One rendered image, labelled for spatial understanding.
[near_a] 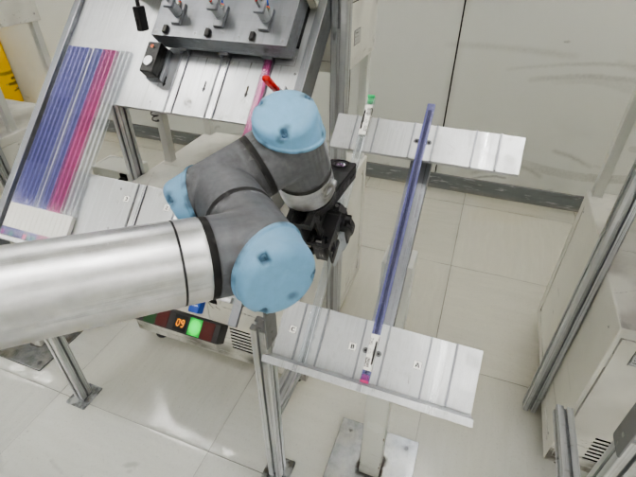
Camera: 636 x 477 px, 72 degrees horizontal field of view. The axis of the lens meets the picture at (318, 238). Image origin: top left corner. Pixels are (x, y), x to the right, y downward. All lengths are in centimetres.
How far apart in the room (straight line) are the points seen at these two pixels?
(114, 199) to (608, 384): 125
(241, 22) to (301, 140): 63
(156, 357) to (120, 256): 148
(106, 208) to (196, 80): 36
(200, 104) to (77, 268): 77
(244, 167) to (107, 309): 21
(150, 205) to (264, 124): 61
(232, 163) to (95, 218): 69
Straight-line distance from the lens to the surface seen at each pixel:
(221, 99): 106
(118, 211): 110
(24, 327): 37
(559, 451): 129
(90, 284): 35
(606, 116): 268
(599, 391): 132
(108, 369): 185
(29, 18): 234
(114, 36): 132
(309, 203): 56
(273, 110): 49
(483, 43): 254
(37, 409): 185
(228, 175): 46
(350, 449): 151
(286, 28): 101
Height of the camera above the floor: 134
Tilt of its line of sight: 36 degrees down
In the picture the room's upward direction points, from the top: straight up
